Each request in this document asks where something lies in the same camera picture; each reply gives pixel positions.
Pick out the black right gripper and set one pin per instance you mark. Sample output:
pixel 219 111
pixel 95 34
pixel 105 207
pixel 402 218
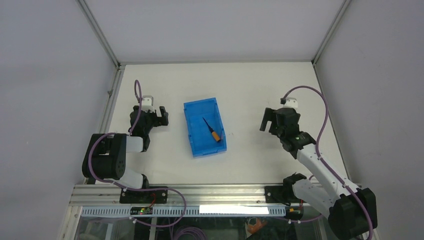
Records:
pixel 268 116

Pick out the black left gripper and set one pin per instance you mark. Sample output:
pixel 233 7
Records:
pixel 159 121

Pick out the orange handled black screwdriver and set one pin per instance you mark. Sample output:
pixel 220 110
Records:
pixel 214 134

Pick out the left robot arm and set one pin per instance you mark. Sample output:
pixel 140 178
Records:
pixel 105 158

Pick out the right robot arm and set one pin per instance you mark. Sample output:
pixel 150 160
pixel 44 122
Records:
pixel 350 210

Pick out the blue plastic bin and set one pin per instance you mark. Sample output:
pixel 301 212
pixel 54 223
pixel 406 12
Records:
pixel 200 139

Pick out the orange object below table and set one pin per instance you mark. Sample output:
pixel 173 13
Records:
pixel 254 224

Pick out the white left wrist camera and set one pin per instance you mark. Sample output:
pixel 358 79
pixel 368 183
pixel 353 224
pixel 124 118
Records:
pixel 147 104

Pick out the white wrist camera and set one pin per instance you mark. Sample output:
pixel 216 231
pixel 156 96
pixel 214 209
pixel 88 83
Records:
pixel 289 102
pixel 147 104

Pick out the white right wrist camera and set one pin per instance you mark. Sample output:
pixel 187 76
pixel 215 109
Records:
pixel 289 102

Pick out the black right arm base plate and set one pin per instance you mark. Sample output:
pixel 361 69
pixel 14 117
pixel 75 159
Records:
pixel 280 194

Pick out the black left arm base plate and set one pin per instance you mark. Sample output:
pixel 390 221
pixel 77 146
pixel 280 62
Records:
pixel 156 195

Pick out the white slotted cable duct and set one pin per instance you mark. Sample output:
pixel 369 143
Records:
pixel 189 211

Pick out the aluminium front rail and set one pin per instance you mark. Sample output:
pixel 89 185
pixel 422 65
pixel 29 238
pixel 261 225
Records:
pixel 195 194

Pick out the aluminium right frame post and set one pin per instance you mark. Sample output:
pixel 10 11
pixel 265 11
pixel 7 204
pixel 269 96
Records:
pixel 331 30

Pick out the aluminium frame post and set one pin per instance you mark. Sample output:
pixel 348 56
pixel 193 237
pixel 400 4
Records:
pixel 331 30
pixel 92 21

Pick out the aluminium left frame post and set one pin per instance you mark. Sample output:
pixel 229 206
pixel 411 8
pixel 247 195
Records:
pixel 92 21

